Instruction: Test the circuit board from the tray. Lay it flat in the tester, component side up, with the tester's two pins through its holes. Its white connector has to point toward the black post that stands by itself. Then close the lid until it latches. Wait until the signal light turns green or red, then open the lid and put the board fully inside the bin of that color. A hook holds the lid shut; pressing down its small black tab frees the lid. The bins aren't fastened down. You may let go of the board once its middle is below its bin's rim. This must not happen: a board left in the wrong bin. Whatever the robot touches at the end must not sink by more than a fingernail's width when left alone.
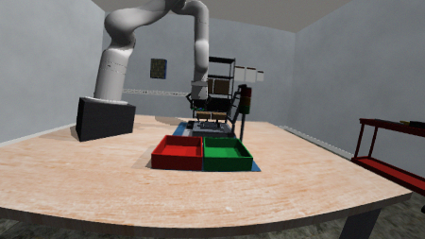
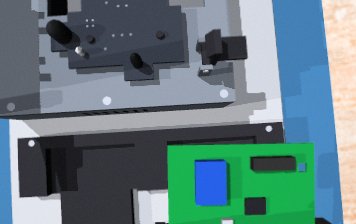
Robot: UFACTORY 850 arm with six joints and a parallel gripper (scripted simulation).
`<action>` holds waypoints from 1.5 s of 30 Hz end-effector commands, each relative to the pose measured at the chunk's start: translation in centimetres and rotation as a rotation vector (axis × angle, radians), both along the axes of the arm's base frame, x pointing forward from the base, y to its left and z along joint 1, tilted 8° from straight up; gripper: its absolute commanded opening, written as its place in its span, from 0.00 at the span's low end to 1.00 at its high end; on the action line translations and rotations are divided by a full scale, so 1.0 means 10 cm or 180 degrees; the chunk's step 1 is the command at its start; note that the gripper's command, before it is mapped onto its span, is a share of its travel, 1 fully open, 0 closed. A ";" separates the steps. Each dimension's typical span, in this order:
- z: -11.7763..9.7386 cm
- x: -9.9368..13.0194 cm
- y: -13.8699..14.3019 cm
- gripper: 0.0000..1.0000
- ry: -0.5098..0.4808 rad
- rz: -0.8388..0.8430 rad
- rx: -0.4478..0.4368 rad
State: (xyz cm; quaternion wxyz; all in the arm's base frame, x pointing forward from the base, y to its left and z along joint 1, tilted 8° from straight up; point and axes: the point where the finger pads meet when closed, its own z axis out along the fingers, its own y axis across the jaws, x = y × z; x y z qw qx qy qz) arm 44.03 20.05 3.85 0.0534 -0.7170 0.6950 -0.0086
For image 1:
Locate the red bin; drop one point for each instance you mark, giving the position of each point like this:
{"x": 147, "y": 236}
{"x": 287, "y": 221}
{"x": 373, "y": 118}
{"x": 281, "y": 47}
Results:
{"x": 173, "y": 150}

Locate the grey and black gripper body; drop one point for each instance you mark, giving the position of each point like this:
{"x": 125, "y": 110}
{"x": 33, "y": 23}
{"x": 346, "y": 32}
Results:
{"x": 200, "y": 93}

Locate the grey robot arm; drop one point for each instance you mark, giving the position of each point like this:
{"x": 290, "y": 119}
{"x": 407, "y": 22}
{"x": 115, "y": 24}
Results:
{"x": 120, "y": 25}

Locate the green bin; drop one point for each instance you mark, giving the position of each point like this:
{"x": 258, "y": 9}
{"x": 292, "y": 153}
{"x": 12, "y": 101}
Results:
{"x": 226, "y": 154}

